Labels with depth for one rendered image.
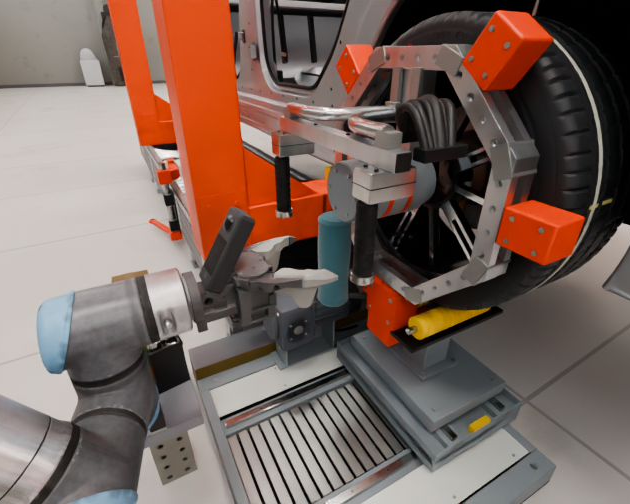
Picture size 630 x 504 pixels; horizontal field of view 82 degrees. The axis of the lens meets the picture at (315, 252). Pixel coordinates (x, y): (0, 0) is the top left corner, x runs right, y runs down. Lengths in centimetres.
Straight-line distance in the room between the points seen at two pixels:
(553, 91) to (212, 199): 85
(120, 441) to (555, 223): 64
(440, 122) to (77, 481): 63
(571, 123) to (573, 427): 113
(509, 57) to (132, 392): 71
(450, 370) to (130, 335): 101
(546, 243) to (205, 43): 88
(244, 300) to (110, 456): 23
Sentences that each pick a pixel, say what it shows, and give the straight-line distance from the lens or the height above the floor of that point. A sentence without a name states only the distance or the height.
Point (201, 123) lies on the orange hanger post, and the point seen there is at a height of 94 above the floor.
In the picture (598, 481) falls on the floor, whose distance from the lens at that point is 152.
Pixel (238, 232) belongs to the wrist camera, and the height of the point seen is 90.
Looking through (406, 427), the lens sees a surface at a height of 15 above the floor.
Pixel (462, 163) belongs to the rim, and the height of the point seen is 90.
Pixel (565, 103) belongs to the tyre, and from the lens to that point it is 73.
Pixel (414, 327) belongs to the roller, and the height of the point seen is 52.
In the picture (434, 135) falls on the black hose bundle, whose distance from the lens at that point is 61.
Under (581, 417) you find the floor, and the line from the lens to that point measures 167.
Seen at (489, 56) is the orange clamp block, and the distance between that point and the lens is 70.
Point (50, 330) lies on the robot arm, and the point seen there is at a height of 84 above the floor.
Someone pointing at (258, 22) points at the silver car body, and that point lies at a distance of 204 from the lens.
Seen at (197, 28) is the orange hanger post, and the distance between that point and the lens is 108.
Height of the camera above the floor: 110
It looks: 28 degrees down
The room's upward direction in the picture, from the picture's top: straight up
